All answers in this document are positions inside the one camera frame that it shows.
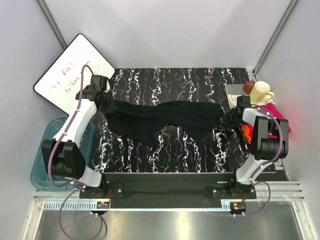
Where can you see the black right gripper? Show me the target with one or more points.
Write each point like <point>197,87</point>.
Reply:
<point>223,123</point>

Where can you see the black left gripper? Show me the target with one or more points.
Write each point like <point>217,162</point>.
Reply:
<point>111,107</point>

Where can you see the black t-shirt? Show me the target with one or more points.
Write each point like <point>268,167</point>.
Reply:
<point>141,122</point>

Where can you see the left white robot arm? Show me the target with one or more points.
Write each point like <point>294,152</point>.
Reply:
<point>63,160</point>

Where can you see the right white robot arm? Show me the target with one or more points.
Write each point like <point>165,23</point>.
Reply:
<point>269,139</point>

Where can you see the orange folded t-shirt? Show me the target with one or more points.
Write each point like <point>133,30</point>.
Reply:
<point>247,131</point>

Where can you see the brown small cup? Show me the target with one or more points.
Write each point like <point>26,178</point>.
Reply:
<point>248,86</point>

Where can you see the magenta folded t-shirt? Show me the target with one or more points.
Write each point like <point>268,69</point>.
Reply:
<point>271,108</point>

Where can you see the yellow ceramic mug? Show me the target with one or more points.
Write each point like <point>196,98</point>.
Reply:
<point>261,91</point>

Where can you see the white dry-erase board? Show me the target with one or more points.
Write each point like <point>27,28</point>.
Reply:
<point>62,80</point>

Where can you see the right orange connector box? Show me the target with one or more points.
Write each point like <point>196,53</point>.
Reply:
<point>237,206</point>

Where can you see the orange connector box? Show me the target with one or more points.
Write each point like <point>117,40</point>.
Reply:
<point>237,206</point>
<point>103,204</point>

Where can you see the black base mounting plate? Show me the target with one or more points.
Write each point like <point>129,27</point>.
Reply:
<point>150,191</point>

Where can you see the left orange connector box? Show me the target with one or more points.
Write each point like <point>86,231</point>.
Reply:
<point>103,204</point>

